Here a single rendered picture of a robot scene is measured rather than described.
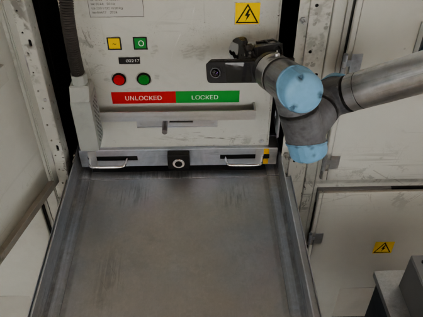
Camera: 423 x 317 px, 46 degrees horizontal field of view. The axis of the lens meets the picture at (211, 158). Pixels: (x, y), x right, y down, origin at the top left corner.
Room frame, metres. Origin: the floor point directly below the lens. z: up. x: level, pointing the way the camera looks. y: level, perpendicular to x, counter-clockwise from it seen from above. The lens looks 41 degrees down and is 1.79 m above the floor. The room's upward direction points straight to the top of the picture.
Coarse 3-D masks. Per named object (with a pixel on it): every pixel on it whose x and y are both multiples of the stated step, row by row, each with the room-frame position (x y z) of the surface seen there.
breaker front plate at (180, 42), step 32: (160, 0) 1.05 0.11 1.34; (192, 0) 1.05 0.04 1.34; (224, 0) 1.05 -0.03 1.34; (256, 0) 1.05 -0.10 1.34; (96, 32) 1.04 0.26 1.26; (128, 32) 1.05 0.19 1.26; (160, 32) 1.05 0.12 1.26; (192, 32) 1.05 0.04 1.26; (224, 32) 1.05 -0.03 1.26; (256, 32) 1.05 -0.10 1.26; (96, 64) 1.04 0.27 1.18; (128, 64) 1.05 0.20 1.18; (160, 64) 1.05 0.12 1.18; (192, 64) 1.05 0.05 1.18; (256, 96) 1.05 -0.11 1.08; (128, 128) 1.05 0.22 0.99; (160, 128) 1.05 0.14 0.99; (192, 128) 1.05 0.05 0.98; (224, 128) 1.05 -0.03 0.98; (256, 128) 1.05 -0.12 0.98
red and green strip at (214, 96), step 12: (120, 96) 1.04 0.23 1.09; (132, 96) 1.05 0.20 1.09; (144, 96) 1.05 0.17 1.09; (156, 96) 1.05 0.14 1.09; (168, 96) 1.05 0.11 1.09; (180, 96) 1.05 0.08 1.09; (192, 96) 1.05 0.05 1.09; (204, 96) 1.05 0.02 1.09; (216, 96) 1.05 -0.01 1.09; (228, 96) 1.05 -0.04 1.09
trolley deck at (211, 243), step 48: (96, 192) 0.95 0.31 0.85; (144, 192) 0.95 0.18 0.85; (192, 192) 0.95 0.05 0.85; (240, 192) 0.95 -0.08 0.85; (48, 240) 0.78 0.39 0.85; (96, 240) 0.78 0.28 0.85; (144, 240) 0.78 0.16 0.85; (192, 240) 0.78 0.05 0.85; (240, 240) 0.78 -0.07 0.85; (96, 288) 0.65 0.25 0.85; (144, 288) 0.65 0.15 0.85; (192, 288) 0.65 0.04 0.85; (240, 288) 0.65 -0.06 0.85
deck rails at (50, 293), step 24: (72, 168) 0.97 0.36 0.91; (72, 192) 0.93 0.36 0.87; (288, 192) 0.88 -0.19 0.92; (72, 216) 0.86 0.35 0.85; (288, 216) 0.84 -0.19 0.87; (72, 240) 0.78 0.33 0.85; (288, 240) 0.78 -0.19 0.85; (48, 264) 0.67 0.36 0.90; (288, 264) 0.71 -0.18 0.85; (48, 288) 0.64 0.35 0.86; (288, 288) 0.65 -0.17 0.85; (48, 312) 0.59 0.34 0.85; (312, 312) 0.55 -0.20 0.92
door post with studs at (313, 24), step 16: (304, 0) 1.02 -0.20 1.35; (320, 0) 1.02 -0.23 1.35; (304, 16) 1.02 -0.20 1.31; (320, 16) 1.02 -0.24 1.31; (304, 32) 1.02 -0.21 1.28; (320, 32) 1.02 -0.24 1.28; (304, 48) 1.02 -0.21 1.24; (320, 48) 1.02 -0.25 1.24; (304, 64) 1.02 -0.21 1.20; (320, 64) 1.02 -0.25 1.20; (288, 160) 1.02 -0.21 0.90
